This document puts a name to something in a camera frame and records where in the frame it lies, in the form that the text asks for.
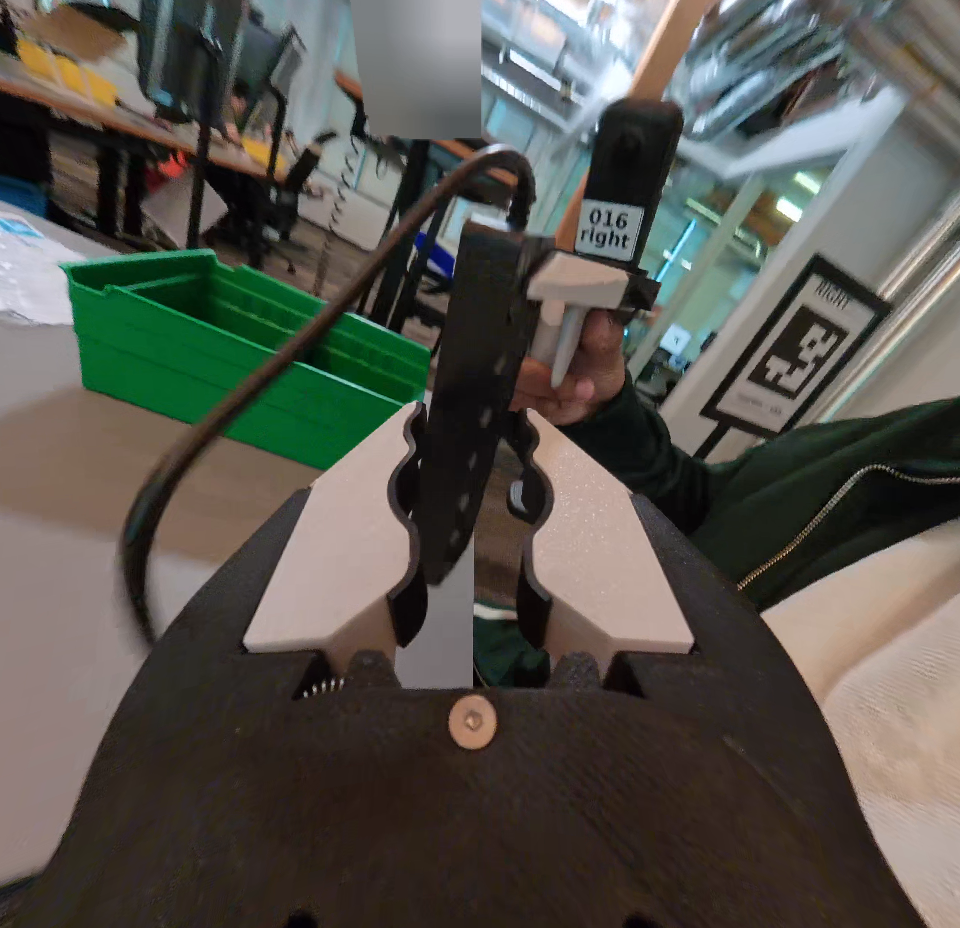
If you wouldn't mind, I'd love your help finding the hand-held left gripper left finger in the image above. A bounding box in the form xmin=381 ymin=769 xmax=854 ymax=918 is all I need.
xmin=243 ymin=401 xmax=430 ymax=671

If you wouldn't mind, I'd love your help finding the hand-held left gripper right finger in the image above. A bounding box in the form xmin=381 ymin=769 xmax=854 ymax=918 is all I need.
xmin=516 ymin=409 xmax=695 ymax=675

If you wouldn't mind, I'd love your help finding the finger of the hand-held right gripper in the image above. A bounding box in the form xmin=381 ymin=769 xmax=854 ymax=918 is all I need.
xmin=526 ymin=255 xmax=631 ymax=390

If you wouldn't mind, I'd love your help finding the black USB hub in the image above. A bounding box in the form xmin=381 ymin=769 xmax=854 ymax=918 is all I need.
xmin=416 ymin=223 xmax=543 ymax=585

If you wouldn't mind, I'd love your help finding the green plastic bin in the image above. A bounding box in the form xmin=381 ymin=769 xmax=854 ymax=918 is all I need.
xmin=60 ymin=249 xmax=432 ymax=470

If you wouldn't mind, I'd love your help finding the person's right forearm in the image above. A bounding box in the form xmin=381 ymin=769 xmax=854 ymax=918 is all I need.
xmin=558 ymin=373 xmax=751 ymax=539

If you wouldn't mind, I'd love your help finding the grey desk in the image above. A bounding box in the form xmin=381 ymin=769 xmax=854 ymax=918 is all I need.
xmin=0 ymin=200 xmax=421 ymax=891

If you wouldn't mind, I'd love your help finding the person's right hand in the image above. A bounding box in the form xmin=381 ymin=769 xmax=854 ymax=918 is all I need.
xmin=510 ymin=309 xmax=628 ymax=426

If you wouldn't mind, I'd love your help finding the framed marker poster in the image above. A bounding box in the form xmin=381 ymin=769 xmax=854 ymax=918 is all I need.
xmin=701 ymin=253 xmax=894 ymax=437

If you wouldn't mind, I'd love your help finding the blue-bordered paper sheet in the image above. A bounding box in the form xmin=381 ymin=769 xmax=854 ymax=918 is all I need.
xmin=0 ymin=215 xmax=85 ymax=327

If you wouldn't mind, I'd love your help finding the black computer monitor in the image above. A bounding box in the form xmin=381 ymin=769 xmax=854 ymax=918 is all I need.
xmin=138 ymin=0 xmax=249 ymax=130

